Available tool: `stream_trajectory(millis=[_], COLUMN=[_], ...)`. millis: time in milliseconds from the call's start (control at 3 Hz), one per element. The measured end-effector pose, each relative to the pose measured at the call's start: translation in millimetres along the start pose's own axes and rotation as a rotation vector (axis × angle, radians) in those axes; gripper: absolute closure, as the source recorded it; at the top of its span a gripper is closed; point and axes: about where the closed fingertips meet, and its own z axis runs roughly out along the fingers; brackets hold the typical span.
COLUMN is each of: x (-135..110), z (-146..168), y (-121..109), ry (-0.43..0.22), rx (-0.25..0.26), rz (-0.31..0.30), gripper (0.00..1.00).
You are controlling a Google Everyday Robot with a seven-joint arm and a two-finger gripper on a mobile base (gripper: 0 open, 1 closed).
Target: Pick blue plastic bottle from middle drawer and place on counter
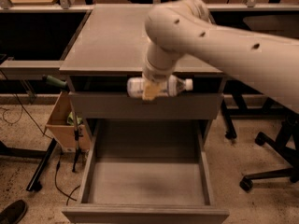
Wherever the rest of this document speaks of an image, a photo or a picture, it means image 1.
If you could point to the green cloth in box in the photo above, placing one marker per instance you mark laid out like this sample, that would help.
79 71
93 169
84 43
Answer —
72 120

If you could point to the cardboard box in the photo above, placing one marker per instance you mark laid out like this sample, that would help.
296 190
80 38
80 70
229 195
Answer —
58 126

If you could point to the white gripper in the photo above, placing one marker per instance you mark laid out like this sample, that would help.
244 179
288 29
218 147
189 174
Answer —
154 74

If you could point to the black table leg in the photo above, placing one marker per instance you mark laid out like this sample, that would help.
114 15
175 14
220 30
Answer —
34 184

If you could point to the black shoe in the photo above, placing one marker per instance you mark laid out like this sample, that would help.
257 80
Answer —
14 213

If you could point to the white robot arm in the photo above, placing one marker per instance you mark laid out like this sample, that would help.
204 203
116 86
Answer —
267 63

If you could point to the clear plastic water bottle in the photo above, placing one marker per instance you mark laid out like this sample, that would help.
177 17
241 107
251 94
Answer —
174 86

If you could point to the open grey middle drawer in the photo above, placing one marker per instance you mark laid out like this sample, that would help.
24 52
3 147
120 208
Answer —
146 172

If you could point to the grey drawer cabinet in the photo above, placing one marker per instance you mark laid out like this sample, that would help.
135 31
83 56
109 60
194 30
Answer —
112 46

